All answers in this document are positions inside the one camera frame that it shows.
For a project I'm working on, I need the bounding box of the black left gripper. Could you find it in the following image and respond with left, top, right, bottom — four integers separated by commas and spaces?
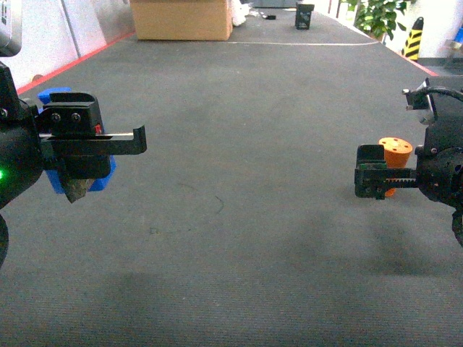
1, 65, 147, 206

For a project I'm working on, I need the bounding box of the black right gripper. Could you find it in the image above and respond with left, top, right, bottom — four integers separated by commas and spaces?
354, 122, 462, 210

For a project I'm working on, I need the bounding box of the orange cylinder cap with numbers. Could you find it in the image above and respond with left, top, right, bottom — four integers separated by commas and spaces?
378, 136, 414, 198

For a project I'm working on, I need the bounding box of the blue block part with knob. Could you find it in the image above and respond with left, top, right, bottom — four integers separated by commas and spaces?
37, 87, 116, 194

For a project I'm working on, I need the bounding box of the yellow black striped bollard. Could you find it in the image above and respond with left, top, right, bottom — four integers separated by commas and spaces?
401, 17, 424, 62

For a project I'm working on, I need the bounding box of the grey conveyor belt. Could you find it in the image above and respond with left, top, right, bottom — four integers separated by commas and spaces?
1, 12, 462, 346

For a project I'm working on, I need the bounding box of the green potted plant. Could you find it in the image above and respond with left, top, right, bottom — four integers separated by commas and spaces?
342, 0, 410, 40

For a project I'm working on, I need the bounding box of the cardboard box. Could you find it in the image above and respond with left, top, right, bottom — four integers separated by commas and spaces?
130, 1, 232, 41

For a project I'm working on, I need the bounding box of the small black box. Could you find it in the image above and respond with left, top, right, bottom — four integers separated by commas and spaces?
294, 1, 315, 30

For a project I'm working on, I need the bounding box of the white plastic bag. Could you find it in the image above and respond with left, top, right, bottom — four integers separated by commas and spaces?
229, 0, 251, 27

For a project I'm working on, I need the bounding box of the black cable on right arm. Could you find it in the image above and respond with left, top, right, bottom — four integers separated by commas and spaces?
407, 85, 463, 122

